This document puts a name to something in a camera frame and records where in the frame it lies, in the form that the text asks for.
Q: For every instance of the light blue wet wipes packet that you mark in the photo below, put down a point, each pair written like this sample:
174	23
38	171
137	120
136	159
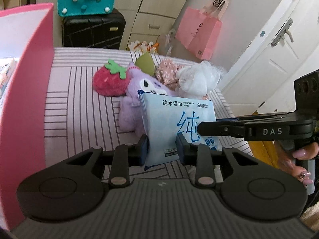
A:
164	119

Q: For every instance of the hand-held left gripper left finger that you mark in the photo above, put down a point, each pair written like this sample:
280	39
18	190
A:
143	149

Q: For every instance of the person's right hand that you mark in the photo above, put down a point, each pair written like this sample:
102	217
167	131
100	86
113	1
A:
302	153

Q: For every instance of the light wooden wardrobe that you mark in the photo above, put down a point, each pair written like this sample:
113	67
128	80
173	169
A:
154	12

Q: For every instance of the pink cardboard box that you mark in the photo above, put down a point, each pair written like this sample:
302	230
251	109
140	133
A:
35	104

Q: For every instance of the black suitcase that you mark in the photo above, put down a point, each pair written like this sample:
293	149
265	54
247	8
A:
92	32

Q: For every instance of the pink striped sheet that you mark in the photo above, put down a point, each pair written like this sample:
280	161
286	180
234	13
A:
82	119

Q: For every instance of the clear plastic bag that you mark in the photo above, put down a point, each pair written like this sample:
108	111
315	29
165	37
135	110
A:
167	42

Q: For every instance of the white door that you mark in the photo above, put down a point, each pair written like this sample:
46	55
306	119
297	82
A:
269	64

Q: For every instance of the white mesh bath pouf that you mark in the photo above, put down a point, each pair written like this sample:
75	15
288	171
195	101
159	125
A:
199	78

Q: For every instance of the pink floral cloth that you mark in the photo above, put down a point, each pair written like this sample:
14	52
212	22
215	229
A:
168	73

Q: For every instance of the olive green sponge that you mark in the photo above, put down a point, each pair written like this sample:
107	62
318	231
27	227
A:
145	63

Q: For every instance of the red strawberry plush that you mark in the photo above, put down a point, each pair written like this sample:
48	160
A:
109	81

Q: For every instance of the purple plush toy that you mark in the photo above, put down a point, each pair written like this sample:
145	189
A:
134	90

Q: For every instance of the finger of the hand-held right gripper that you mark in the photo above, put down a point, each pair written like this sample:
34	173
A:
228	117
219	129

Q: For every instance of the pink paper bag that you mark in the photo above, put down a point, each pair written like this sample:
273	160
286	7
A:
199	34

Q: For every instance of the white tissue pack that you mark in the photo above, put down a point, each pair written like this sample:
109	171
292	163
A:
6	79

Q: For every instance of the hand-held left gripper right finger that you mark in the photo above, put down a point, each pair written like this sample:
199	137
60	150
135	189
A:
180	149

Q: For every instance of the flower trimmed gift bag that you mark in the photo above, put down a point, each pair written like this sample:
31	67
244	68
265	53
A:
142	46

